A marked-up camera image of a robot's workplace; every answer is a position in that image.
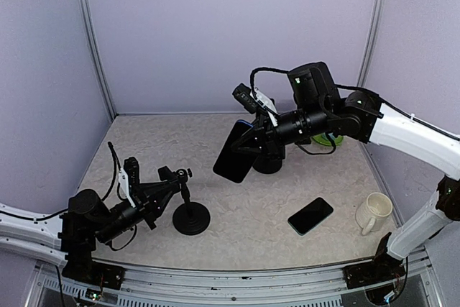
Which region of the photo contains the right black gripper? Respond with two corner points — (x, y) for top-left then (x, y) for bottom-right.
(231, 99), (332, 160)

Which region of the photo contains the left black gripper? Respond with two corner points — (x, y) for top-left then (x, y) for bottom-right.
(96, 182), (178, 244)

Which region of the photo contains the blue phone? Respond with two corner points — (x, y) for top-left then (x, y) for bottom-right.
(213, 119), (257, 183)

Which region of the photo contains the black round-base stand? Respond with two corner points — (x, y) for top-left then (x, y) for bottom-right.
(172, 169), (211, 236)
(252, 156), (282, 175)

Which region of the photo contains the teal phone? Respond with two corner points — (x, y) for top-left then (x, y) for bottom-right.
(287, 197), (334, 236)

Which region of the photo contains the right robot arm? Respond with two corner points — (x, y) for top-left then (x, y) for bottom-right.
(231, 62), (459, 281)

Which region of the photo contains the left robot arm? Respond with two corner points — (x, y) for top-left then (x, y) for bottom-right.
(1, 163), (190, 282)

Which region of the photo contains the green saucer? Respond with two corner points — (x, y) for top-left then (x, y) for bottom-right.
(312, 133), (344, 147)

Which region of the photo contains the cream ceramic mug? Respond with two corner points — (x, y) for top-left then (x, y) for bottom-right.
(355, 193), (393, 236)

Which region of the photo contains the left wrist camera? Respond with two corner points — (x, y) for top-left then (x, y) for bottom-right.
(118, 157), (140, 208)

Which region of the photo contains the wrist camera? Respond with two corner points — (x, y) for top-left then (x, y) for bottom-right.
(232, 83), (279, 127)
(118, 157), (140, 208)

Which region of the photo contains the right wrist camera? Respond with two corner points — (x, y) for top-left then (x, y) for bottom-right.
(232, 83), (279, 127)

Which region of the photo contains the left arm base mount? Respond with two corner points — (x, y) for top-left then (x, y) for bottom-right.
(62, 247), (125, 290)

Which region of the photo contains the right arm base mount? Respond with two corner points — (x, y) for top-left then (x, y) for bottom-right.
(343, 232), (407, 289)

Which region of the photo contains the right aluminium frame post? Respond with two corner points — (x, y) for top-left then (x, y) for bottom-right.
(357, 0), (385, 87)

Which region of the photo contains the aluminium frame post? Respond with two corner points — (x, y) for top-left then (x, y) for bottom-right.
(357, 0), (385, 87)
(78, 0), (117, 122)

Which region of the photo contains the left aluminium frame post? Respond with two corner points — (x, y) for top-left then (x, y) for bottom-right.
(78, 0), (117, 122)

